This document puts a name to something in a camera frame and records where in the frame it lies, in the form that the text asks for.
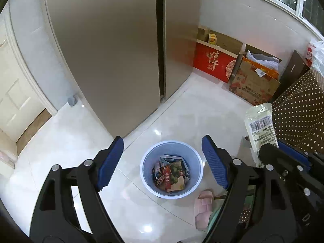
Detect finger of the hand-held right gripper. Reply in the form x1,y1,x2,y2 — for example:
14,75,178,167
258,144,315,198
278,141,324,175

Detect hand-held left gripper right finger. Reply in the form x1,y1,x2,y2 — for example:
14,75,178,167
202,135,298,243

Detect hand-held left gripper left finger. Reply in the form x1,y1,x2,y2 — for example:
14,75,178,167
30,136,124,243

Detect blue plastic waste bin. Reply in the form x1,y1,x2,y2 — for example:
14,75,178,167
140,140,204,199

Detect clear bag with barcode label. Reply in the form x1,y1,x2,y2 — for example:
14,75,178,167
244,103,279,168

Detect pile of discarded wrappers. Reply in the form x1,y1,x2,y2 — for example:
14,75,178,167
152,154,191,193

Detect round table brown dotted tablecloth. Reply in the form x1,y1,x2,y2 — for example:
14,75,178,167
239,69,324,224

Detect pink slipper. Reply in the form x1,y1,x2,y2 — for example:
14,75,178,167
194,189,216,231

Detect person's green trousers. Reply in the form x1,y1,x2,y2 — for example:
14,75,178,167
207,185,257,234

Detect dark wooden sideboard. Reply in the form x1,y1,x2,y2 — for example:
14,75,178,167
272,50,312,102

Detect orange printed cardboard box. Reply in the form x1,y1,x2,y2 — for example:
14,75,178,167
229,57,282,106

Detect grey plastic sheet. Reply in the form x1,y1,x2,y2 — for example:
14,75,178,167
247,51,279,72

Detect white plastic bag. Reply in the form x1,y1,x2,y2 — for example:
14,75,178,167
306,40,324,76

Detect red cardboard box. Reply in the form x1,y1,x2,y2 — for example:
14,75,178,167
194,42,239,83

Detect champagne double-door refrigerator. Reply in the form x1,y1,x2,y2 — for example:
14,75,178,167
42,0,202,139

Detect open brown cardboard box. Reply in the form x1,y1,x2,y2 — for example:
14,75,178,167
197,27,245,55

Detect white panel door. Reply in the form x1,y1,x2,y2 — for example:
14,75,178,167
0,18,58,143

